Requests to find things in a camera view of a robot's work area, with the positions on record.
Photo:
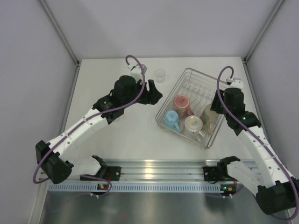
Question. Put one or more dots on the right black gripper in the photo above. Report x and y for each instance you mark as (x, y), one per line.
(216, 105)

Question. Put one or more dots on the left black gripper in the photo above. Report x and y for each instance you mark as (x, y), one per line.
(152, 96)

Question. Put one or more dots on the pink patterned mug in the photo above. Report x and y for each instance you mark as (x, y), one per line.
(182, 105)

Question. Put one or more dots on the cream coral pattern mug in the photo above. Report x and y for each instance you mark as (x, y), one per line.
(209, 119)

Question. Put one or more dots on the light blue mug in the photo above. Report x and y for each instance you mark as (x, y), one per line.
(171, 120)

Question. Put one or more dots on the orange interior white mug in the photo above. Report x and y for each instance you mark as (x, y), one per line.
(193, 128)

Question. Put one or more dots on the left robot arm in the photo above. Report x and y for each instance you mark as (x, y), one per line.
(56, 157)

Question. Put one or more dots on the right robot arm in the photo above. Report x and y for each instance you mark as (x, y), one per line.
(275, 189)

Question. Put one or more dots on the clear glass cup far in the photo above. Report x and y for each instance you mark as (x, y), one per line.
(160, 75)

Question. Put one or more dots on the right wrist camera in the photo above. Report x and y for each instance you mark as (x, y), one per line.
(235, 83)

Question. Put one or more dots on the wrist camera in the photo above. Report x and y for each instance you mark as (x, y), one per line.
(136, 72)
(235, 83)

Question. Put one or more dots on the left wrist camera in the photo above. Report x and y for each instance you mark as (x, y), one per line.
(136, 72)

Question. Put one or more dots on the wire dish rack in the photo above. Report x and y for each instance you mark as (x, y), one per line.
(200, 88)

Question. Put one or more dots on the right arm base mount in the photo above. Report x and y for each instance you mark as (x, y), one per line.
(212, 174)

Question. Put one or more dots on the aluminium mounting rail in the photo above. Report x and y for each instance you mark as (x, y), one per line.
(146, 170)

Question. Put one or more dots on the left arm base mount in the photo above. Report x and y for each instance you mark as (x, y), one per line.
(109, 173)

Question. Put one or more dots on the perforated cable duct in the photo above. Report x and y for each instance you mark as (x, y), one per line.
(138, 187)

